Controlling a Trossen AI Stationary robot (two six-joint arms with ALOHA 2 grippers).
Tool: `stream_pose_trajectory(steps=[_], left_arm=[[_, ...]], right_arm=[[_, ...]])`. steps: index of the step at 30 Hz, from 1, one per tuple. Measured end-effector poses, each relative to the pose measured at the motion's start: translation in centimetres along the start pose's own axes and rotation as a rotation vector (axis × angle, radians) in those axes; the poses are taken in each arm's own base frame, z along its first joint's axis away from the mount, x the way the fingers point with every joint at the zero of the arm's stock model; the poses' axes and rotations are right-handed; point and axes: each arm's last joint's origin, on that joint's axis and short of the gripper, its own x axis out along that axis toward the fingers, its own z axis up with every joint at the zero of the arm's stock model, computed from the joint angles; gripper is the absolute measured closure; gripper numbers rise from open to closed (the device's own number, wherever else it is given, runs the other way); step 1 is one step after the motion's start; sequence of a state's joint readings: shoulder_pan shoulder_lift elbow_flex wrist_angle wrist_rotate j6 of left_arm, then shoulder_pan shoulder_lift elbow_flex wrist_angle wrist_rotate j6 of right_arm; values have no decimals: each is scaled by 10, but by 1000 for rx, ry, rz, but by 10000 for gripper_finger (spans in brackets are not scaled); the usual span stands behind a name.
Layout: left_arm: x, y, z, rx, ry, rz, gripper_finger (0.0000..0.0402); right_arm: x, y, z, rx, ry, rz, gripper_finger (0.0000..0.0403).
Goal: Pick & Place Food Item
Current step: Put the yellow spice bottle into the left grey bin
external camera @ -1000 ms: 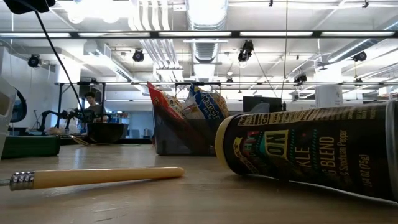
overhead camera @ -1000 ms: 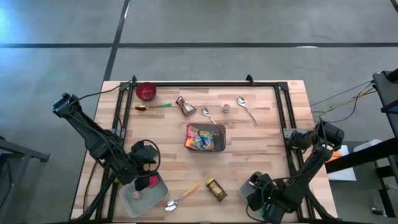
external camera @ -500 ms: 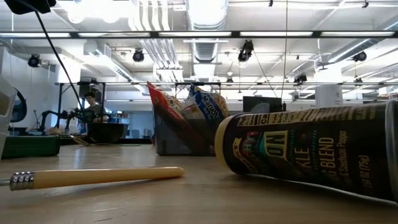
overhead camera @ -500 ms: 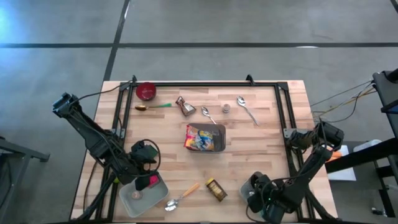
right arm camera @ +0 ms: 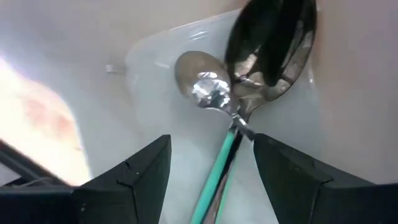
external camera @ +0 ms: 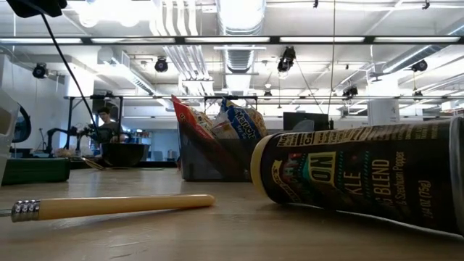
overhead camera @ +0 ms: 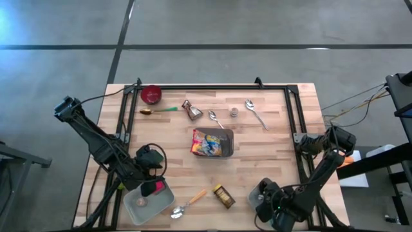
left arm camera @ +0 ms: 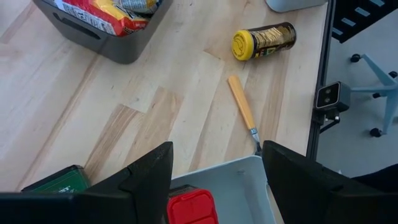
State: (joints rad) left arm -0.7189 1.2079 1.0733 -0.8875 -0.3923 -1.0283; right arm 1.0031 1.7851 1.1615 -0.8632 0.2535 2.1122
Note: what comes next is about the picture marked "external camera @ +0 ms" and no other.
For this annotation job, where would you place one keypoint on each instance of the blue white ramen packet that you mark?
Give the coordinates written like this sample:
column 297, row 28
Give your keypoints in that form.
column 241, row 123

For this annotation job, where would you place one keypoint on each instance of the red yellow ramen packet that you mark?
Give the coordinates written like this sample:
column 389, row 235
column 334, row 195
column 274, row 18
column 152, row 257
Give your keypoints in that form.
column 188, row 119

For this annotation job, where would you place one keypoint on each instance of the yellow lidded dark spice jar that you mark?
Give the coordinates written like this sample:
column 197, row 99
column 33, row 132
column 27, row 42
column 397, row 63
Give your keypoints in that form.
column 362, row 174

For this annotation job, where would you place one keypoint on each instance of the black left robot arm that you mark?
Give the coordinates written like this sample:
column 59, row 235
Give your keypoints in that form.
column 36, row 7

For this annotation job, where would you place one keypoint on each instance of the black background robot arm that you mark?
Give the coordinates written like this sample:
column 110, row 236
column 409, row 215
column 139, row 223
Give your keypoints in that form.
column 54, row 132

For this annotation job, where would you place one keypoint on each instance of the grey translucent plastic bin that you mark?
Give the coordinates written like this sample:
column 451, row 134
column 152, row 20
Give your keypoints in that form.
column 203, row 163

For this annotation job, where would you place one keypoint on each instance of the black monitor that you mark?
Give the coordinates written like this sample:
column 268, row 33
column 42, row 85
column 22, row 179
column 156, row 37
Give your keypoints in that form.
column 301, row 121

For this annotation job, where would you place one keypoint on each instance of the black ceiling spotlight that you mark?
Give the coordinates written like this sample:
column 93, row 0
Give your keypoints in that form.
column 40, row 70
column 286, row 59
column 349, row 90
column 419, row 66
column 161, row 64

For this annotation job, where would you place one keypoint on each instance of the dark bowl red inside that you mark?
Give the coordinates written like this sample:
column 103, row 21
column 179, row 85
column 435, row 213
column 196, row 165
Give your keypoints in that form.
column 123, row 156

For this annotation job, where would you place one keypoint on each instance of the person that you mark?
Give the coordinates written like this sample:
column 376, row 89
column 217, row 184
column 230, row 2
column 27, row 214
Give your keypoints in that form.
column 107, row 128

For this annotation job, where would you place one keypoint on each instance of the green rectangular tin box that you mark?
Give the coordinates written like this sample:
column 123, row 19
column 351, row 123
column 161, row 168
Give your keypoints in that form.
column 36, row 172

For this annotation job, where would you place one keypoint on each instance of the blue lit monitor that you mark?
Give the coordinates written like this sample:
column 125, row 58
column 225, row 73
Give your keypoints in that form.
column 21, row 128

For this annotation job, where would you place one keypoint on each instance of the black overhead frame bar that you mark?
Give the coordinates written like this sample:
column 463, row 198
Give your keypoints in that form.
column 274, row 39

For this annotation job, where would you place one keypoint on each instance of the silver ceiling air duct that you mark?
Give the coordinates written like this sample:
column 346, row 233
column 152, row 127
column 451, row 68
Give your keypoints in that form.
column 241, row 21

